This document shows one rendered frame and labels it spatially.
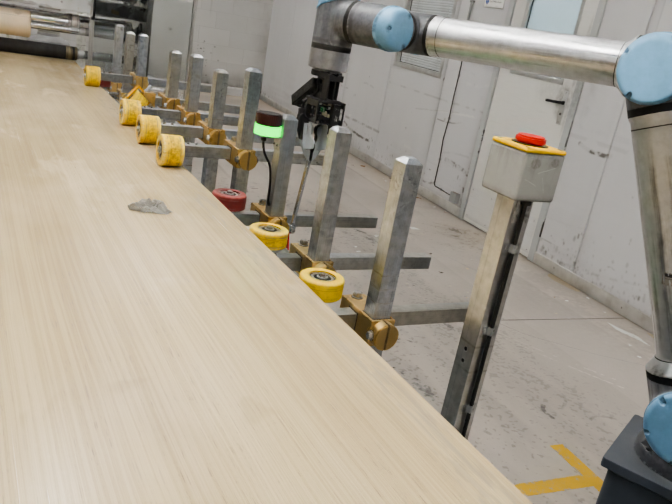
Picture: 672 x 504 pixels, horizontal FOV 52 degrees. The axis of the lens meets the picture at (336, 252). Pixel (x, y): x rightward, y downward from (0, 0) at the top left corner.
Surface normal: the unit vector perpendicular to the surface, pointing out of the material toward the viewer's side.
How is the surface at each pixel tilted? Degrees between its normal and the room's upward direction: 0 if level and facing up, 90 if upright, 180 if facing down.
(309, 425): 0
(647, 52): 84
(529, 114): 90
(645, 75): 83
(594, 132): 90
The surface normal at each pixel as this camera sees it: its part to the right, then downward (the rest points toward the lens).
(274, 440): 0.18, -0.93
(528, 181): 0.45, 0.36
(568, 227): -0.91, -0.03
